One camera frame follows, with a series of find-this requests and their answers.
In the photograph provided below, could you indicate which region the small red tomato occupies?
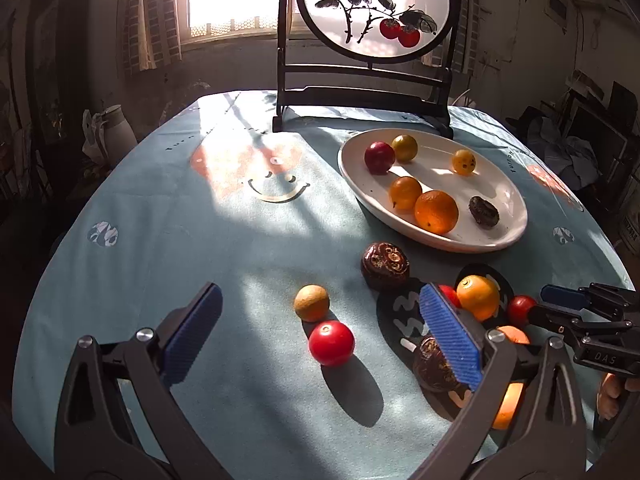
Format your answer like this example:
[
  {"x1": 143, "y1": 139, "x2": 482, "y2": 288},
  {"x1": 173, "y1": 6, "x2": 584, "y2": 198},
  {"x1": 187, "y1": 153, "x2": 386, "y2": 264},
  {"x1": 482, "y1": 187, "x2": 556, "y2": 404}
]
[{"x1": 506, "y1": 295, "x2": 538, "y2": 328}]

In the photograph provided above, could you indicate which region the big orange tangerine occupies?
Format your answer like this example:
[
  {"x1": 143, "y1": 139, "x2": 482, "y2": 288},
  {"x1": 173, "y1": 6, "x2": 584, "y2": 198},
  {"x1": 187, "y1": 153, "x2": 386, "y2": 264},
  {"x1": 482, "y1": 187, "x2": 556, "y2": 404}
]
[{"x1": 498, "y1": 325, "x2": 530, "y2": 344}]

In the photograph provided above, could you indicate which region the dark carved nut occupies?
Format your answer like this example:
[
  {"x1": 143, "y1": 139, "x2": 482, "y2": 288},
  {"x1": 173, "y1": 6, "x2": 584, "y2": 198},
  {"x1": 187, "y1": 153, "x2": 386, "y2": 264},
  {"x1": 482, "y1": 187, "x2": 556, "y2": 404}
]
[
  {"x1": 360, "y1": 242, "x2": 410, "y2": 292},
  {"x1": 412, "y1": 334, "x2": 465, "y2": 393}
]

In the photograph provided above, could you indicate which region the red cherry tomato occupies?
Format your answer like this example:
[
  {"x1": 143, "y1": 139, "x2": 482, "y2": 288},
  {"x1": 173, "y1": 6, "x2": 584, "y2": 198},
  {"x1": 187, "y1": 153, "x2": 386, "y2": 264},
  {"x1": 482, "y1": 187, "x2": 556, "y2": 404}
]
[{"x1": 308, "y1": 321, "x2": 355, "y2": 366}]

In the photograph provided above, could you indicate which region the person right hand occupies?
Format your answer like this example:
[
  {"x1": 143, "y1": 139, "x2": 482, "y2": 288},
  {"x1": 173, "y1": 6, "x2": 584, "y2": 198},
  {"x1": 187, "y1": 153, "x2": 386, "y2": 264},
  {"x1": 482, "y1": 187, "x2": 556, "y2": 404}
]
[{"x1": 597, "y1": 373, "x2": 640, "y2": 420}]

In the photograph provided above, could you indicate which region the orange fruit near edge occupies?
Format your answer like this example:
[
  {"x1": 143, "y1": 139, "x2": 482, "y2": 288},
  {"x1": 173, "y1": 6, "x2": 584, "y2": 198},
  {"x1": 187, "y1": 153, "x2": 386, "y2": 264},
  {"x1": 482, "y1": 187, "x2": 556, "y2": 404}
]
[{"x1": 492, "y1": 382, "x2": 524, "y2": 430}]

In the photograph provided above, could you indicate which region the yellow orange fruit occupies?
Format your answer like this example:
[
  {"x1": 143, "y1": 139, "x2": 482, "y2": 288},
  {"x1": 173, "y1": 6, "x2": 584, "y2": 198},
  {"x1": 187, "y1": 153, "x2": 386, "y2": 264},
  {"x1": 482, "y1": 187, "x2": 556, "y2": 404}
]
[{"x1": 456, "y1": 274, "x2": 500, "y2": 322}]

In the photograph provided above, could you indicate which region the dark dried fruit on plate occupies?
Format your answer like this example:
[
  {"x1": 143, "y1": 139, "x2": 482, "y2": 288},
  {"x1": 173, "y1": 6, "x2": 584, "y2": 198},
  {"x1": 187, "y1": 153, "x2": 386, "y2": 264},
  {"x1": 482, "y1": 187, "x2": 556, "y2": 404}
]
[{"x1": 469, "y1": 196, "x2": 500, "y2": 229}]

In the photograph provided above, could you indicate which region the red tomato on coaster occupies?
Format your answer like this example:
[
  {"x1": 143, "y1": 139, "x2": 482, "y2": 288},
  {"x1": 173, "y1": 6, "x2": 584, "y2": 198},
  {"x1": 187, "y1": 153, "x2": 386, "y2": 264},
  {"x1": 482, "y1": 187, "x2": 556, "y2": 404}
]
[{"x1": 438, "y1": 284, "x2": 461, "y2": 309}]

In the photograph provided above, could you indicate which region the white oval plate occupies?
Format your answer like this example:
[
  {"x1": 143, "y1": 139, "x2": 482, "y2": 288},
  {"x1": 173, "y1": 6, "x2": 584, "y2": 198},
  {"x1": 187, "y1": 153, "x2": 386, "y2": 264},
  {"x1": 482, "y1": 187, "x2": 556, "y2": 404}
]
[{"x1": 337, "y1": 128, "x2": 528, "y2": 254}]

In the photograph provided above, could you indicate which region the large orange on plate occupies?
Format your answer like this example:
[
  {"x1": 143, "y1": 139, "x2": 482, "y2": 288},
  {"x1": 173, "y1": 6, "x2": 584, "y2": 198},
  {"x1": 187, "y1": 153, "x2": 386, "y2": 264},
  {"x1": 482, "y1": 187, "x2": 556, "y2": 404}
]
[{"x1": 413, "y1": 190, "x2": 459, "y2": 235}]

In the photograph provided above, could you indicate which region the black round patterned coaster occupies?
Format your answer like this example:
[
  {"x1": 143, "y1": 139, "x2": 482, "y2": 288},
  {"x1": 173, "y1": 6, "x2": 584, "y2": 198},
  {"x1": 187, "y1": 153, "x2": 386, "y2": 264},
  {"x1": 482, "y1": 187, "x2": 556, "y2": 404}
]
[{"x1": 375, "y1": 262, "x2": 516, "y2": 421}]

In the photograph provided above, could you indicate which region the yellow spotted small fruit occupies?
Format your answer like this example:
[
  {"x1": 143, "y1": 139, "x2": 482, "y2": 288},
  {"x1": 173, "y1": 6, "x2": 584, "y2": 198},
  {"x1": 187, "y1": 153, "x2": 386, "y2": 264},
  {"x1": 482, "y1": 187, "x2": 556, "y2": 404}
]
[{"x1": 451, "y1": 148, "x2": 476, "y2": 177}]

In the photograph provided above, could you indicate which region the light blue tablecloth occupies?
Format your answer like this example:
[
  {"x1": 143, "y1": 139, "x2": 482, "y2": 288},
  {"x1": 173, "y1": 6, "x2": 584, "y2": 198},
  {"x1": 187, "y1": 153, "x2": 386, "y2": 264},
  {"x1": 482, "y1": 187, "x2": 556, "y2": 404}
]
[{"x1": 11, "y1": 90, "x2": 637, "y2": 480}]

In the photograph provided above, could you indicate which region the small orange on plate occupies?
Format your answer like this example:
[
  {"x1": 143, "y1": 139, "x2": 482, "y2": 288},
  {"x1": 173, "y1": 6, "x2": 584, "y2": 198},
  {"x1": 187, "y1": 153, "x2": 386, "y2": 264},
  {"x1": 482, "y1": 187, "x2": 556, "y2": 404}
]
[{"x1": 388, "y1": 176, "x2": 423, "y2": 211}]

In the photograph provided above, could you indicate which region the tan round kiwi fruit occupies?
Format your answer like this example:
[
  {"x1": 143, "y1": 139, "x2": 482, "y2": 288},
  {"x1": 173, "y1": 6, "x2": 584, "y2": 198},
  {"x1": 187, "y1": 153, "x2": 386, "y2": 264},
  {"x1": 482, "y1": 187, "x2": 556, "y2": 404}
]
[{"x1": 293, "y1": 284, "x2": 330, "y2": 323}]

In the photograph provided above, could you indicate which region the yellow green plum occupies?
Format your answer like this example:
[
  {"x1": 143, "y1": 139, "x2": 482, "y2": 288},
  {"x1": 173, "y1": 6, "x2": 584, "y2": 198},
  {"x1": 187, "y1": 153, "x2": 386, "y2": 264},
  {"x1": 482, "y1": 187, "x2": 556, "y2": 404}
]
[{"x1": 392, "y1": 134, "x2": 419, "y2": 162}]

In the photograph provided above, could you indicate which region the dark red plum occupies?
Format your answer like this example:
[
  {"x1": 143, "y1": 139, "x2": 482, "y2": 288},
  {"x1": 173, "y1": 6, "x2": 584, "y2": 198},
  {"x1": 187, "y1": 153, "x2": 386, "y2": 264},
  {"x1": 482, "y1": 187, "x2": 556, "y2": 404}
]
[{"x1": 363, "y1": 141, "x2": 396, "y2": 174}]

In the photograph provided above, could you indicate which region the white jug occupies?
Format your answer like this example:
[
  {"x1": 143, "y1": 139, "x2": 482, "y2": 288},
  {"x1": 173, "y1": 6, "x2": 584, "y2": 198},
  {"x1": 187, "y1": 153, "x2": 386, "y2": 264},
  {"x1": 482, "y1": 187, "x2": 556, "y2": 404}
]
[{"x1": 81, "y1": 104, "x2": 138, "y2": 168}]

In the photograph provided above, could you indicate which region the checked curtain right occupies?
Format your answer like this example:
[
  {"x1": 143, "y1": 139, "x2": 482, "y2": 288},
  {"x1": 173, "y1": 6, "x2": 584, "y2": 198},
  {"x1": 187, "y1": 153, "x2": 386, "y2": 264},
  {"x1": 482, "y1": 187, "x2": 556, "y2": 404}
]
[{"x1": 421, "y1": 0, "x2": 480, "y2": 76}]

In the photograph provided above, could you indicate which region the checked curtain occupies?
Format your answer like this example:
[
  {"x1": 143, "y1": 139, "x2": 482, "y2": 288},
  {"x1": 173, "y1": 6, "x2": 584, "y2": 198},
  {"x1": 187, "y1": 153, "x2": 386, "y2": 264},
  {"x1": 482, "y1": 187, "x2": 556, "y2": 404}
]
[
  {"x1": 119, "y1": 0, "x2": 182, "y2": 78},
  {"x1": 421, "y1": 0, "x2": 480, "y2": 76}
]

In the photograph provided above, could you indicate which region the round painted screen stand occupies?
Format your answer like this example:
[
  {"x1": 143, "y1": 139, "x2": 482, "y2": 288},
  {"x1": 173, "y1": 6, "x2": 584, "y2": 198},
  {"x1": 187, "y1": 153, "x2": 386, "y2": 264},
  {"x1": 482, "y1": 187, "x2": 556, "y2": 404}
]
[{"x1": 272, "y1": 0, "x2": 459, "y2": 139}]

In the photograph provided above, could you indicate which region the checked curtain left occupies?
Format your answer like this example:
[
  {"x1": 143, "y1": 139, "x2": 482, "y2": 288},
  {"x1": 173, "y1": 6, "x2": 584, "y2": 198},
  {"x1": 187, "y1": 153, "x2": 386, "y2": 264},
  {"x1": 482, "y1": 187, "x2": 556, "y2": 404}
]
[{"x1": 119, "y1": 0, "x2": 182, "y2": 78}]

